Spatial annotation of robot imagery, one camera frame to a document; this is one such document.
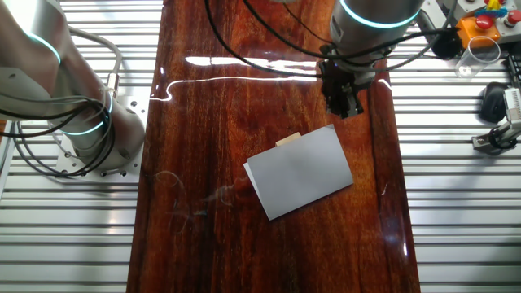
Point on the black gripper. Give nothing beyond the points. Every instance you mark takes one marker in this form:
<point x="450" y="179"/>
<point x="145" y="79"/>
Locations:
<point x="338" y="79"/>

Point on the white paper sheet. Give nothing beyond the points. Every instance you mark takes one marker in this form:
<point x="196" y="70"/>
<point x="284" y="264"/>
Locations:
<point x="299" y="171"/>

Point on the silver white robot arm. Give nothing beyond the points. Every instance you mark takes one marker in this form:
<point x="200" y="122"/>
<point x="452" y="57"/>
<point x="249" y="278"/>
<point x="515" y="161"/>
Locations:
<point x="40" y="61"/>

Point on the small light wooden block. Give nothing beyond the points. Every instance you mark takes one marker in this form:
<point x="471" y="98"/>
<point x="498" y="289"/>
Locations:
<point x="287" y="139"/>

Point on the clear plastic cup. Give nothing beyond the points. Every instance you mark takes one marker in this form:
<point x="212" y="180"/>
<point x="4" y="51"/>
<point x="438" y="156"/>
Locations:
<point x="468" y="69"/>

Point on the black computer mouse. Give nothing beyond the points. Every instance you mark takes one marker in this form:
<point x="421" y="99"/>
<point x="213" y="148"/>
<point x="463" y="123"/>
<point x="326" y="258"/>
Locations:
<point x="492" y="103"/>

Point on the grey box with red button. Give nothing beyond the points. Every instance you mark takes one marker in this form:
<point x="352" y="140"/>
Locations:
<point x="468" y="8"/>

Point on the orange emergency stop box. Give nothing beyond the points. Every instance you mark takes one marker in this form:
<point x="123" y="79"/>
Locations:
<point x="484" y="22"/>

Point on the black keyboard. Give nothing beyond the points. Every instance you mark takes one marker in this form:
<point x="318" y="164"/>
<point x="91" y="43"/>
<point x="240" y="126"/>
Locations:
<point x="516" y="69"/>

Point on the colourful toy figure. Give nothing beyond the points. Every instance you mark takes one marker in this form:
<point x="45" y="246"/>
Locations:
<point x="492" y="6"/>

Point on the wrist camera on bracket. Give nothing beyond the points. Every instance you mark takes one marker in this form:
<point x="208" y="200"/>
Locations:
<point x="447" y="45"/>

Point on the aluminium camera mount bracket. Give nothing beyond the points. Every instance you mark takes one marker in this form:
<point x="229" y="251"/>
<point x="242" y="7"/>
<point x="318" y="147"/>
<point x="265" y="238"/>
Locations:
<point x="484" y="142"/>

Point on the small silver camera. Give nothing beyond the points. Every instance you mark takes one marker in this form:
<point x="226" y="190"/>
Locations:
<point x="513" y="101"/>

